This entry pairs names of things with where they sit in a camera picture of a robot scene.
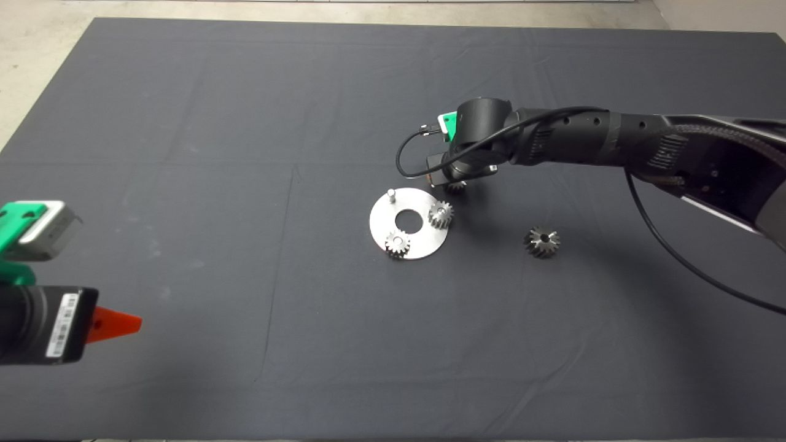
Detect larger steel gear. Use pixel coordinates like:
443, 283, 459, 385
524, 226, 561, 259

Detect dark grey table cloth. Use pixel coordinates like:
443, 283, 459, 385
0, 17, 786, 441

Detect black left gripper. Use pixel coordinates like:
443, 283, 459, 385
0, 285, 143, 367

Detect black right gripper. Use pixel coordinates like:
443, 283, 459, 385
426, 150, 499, 188

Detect round metal plate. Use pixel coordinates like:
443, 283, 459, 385
370, 187, 451, 260

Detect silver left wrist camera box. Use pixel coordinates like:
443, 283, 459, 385
14, 201, 82, 262

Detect green left camera mount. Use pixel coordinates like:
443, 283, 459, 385
0, 203, 49, 286

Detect black right camera cable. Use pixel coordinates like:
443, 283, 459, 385
396, 106, 786, 317

